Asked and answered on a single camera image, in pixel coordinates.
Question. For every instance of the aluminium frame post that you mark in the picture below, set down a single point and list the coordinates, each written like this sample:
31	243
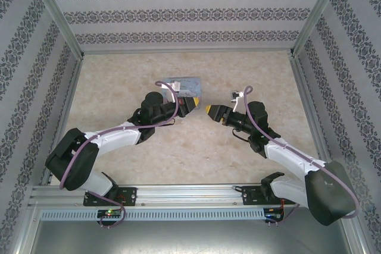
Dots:
318	13
55	13

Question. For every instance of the grey metal panel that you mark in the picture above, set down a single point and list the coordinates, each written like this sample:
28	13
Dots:
187	237

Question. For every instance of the right controller board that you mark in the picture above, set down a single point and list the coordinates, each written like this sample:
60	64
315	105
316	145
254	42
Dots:
274	214

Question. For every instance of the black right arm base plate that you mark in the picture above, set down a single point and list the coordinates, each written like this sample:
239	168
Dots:
251	195

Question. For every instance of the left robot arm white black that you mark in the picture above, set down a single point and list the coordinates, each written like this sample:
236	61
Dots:
119	135

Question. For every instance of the aluminium mounting rail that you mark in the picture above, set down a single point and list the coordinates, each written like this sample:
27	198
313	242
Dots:
187	196

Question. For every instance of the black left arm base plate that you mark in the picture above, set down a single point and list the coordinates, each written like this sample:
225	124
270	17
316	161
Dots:
128	196

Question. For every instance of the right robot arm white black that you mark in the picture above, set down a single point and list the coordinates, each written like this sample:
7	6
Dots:
297	159

